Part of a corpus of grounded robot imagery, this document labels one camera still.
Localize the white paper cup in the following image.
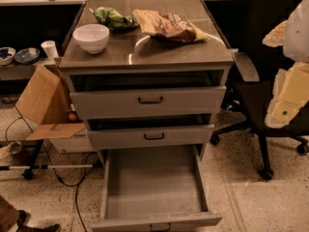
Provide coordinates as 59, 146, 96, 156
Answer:
41, 41, 58, 60

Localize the small tape roll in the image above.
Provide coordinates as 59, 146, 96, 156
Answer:
8, 141, 22, 155

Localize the black office chair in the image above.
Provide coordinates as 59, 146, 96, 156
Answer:
211, 0, 309, 180

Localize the black floor cable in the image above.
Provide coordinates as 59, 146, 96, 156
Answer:
4, 95, 99, 232

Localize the white ceramic bowl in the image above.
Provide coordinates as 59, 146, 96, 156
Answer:
72, 24, 109, 54

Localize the white blue bowl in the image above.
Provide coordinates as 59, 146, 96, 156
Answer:
0, 47, 15, 66

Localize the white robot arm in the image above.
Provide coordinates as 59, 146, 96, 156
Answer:
263, 0, 309, 129

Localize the white metal rod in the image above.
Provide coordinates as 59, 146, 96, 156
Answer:
0, 164, 95, 171

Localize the top grey drawer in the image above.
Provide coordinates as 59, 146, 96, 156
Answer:
70, 86, 226, 119

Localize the brown yellow chip bag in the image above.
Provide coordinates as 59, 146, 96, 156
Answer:
133, 10, 210, 43

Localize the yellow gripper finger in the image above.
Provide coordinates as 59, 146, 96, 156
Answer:
262, 21, 287, 47
265, 62, 309, 129

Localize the grey drawer cabinet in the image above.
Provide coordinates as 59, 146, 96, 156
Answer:
58, 0, 235, 166

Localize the black shoe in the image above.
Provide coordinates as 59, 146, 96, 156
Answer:
16, 210, 61, 232

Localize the bottom grey drawer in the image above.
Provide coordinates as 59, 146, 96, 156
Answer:
92, 145, 222, 232

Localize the open cardboard box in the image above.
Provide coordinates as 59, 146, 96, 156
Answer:
15, 66, 85, 140

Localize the orange ball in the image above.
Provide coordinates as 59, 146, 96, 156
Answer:
68, 112, 78, 123

